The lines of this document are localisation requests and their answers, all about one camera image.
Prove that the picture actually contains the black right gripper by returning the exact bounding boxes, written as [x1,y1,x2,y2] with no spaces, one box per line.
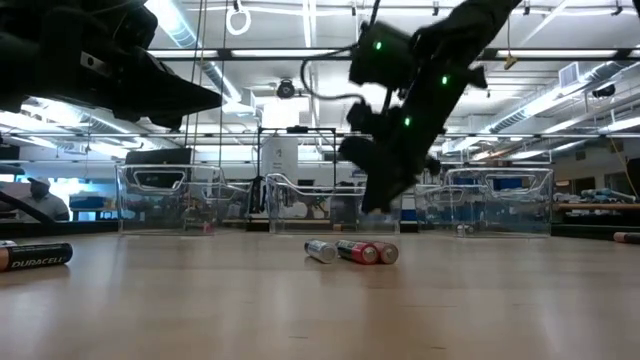
[338,99,442,214]

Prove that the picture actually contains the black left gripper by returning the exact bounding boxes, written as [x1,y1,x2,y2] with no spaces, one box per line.
[0,0,224,131]

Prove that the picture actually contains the clear plastic bin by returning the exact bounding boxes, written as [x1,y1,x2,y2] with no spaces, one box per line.
[413,167,555,238]
[264,172,401,235]
[115,163,252,236]

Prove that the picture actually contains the black monitor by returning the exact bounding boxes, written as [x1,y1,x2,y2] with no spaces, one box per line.
[123,147,194,190]

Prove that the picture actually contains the white LED light bar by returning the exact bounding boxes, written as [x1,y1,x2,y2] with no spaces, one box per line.
[492,48,620,58]
[231,48,354,58]
[148,48,220,58]

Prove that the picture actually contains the white cylindrical tank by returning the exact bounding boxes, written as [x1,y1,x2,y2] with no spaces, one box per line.
[261,137,300,187]

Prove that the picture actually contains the blue storage crate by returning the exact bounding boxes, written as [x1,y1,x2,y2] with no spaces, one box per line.
[68,194,119,212]

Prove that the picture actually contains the person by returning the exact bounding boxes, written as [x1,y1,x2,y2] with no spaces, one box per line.
[17,175,71,224]

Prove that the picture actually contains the wooden bench top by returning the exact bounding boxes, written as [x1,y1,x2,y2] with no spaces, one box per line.
[552,201,640,212]

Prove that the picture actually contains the white vent box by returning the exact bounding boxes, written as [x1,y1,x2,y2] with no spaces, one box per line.
[558,61,582,89]

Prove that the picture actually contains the blue rolled mats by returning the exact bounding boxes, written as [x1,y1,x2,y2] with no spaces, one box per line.
[579,187,637,204]

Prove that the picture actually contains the black overhead crossbeam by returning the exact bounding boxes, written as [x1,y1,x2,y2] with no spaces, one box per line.
[148,46,640,63]

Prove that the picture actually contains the black metal stand frame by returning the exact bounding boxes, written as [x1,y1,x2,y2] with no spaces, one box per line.
[255,124,338,215]

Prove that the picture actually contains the white hanging ring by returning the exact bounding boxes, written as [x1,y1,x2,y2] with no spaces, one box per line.
[225,2,253,37]

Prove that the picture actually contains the black round ceiling camera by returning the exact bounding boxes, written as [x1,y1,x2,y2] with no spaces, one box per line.
[275,78,297,100]

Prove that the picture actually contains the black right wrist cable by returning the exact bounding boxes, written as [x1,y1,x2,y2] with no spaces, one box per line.
[299,44,369,101]

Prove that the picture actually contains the black aluminium table frame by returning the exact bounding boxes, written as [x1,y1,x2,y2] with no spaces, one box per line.
[0,218,640,242]

